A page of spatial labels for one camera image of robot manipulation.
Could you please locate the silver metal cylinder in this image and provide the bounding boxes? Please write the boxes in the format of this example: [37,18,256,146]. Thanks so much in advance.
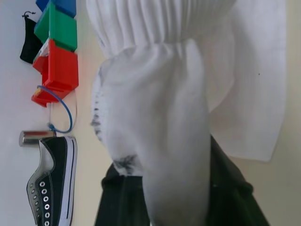
[19,130,57,148]

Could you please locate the white red printed packet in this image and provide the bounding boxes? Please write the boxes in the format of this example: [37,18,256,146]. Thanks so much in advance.
[32,39,50,63]

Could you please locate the green plastic bin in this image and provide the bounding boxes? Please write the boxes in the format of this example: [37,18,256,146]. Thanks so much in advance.
[34,1,78,52]

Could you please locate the black drawstring pouch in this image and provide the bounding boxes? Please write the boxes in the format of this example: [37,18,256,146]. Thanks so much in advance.
[19,11,44,65]

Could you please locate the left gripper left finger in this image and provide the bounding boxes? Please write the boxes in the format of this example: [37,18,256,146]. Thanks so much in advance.
[95,163,152,226]

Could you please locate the white shorts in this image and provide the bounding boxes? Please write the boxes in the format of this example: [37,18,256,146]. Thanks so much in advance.
[86,0,289,226]

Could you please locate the black white canvas sneaker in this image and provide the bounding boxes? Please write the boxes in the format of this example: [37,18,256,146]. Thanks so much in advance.
[26,135,78,226]

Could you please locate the blue cable loop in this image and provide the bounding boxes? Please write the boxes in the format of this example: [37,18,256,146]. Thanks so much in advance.
[36,85,73,134]

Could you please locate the blue plastic bin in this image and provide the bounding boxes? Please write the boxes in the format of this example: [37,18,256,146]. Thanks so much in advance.
[35,0,77,18]

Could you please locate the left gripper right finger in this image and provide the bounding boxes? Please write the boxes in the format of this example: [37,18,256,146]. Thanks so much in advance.
[208,134,271,226]

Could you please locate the small red yellow box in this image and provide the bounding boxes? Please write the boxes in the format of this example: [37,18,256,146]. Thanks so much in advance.
[31,84,71,108]

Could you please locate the red plastic bin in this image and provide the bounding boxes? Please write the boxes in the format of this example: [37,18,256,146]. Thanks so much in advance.
[32,39,79,91]

